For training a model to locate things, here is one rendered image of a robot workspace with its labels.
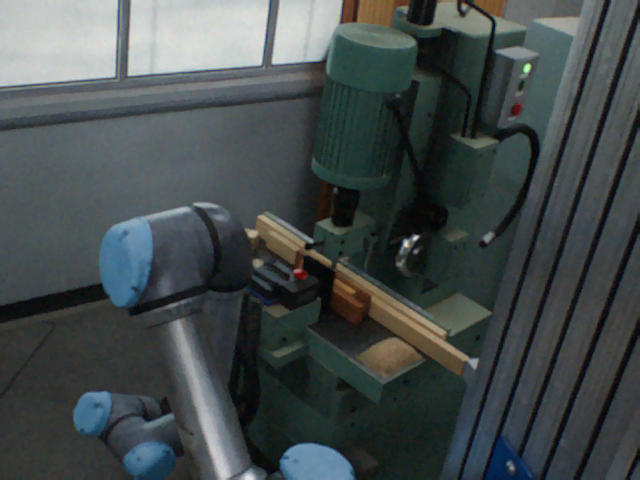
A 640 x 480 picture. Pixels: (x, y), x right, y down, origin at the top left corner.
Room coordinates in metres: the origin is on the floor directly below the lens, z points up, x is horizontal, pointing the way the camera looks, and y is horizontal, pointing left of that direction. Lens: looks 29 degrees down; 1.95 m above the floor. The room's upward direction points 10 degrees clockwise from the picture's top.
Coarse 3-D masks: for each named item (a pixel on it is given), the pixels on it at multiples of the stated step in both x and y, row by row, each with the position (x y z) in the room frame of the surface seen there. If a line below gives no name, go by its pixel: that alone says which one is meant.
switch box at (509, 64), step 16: (512, 48) 1.87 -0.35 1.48; (496, 64) 1.82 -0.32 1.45; (512, 64) 1.79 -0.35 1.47; (496, 80) 1.81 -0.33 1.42; (512, 80) 1.79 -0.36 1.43; (528, 80) 1.85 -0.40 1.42; (496, 96) 1.80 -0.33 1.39; (512, 96) 1.81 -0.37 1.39; (480, 112) 1.82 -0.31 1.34; (496, 112) 1.80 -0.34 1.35
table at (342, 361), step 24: (264, 240) 1.86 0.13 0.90; (288, 264) 1.76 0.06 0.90; (336, 312) 1.59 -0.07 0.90; (312, 336) 1.50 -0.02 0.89; (336, 336) 1.50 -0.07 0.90; (360, 336) 1.51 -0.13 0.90; (384, 336) 1.53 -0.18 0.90; (288, 360) 1.46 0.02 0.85; (336, 360) 1.45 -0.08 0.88; (432, 360) 1.49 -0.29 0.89; (360, 384) 1.40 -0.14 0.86; (384, 384) 1.37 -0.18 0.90; (408, 384) 1.43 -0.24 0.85
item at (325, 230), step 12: (360, 216) 1.75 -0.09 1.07; (324, 228) 1.66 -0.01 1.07; (336, 228) 1.67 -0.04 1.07; (348, 228) 1.68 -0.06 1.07; (360, 228) 1.69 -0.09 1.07; (372, 228) 1.73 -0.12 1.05; (324, 240) 1.66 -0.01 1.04; (336, 240) 1.64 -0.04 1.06; (348, 240) 1.67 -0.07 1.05; (360, 240) 1.70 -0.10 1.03; (324, 252) 1.65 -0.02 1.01; (336, 252) 1.64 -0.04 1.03; (348, 252) 1.67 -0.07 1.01
